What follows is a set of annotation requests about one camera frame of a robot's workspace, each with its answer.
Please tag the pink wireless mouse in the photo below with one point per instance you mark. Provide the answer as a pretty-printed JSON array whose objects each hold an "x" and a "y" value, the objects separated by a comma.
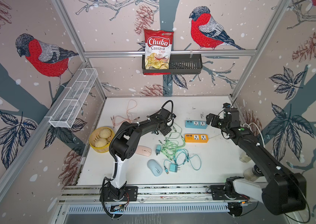
[{"x": 144, "y": 151}]

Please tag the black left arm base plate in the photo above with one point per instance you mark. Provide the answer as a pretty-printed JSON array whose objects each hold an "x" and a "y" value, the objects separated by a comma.
[{"x": 110, "y": 194}]

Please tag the teal USB charger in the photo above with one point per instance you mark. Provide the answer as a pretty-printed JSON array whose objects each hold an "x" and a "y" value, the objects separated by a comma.
[
  {"x": 158, "y": 149},
  {"x": 172, "y": 168}
]

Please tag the yellow bamboo steamer basket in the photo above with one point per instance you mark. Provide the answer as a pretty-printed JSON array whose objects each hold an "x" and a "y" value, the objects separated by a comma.
[{"x": 95, "y": 135}]

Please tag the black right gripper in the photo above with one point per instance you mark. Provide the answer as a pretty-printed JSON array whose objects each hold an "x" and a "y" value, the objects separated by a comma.
[{"x": 215, "y": 118}]

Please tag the white steamed bun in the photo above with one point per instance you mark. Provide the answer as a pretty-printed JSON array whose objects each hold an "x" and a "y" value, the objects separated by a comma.
[
  {"x": 100, "y": 142},
  {"x": 105, "y": 133}
]

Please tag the orange power strip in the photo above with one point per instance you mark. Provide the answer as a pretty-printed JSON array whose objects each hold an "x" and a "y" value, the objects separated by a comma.
[{"x": 196, "y": 138}]

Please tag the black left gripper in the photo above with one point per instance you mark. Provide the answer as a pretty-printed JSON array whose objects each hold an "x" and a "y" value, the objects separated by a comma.
[{"x": 167, "y": 131}]

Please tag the black wire wall basket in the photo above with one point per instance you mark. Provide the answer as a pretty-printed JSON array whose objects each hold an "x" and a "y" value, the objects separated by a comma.
[{"x": 180, "y": 64}]

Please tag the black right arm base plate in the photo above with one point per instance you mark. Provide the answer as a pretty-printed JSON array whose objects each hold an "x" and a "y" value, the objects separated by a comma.
[{"x": 223, "y": 192}]

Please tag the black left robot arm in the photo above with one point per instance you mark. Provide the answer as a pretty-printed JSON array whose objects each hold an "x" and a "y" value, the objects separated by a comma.
[{"x": 125, "y": 142}]

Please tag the light blue wireless mouse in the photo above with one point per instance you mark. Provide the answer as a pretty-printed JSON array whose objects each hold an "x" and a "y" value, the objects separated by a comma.
[{"x": 154, "y": 167}]

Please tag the Chuba cassava chips bag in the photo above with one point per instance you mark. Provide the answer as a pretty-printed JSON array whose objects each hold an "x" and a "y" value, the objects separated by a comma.
[{"x": 158, "y": 47}]

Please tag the aluminium right corner post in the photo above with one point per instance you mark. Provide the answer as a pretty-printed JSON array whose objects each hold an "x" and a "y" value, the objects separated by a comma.
[{"x": 271, "y": 26}]

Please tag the white wire wall shelf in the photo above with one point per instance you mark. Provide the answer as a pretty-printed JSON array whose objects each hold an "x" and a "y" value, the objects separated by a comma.
[{"x": 69, "y": 108}]

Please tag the aluminium frame corner post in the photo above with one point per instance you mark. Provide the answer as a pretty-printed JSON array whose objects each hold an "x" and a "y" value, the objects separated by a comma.
[{"x": 72, "y": 33}]

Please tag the clear shaker bottle black cap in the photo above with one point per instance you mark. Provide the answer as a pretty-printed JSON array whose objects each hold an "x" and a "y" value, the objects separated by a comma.
[{"x": 244, "y": 158}]

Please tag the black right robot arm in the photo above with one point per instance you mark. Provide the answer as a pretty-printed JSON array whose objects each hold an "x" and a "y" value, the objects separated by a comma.
[{"x": 283, "y": 192}]

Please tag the blue power strip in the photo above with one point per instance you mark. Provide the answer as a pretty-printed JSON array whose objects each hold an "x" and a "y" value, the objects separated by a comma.
[{"x": 195, "y": 124}]

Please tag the aluminium front rail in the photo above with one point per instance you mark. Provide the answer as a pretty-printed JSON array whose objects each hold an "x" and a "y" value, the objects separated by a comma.
[{"x": 153, "y": 199}]

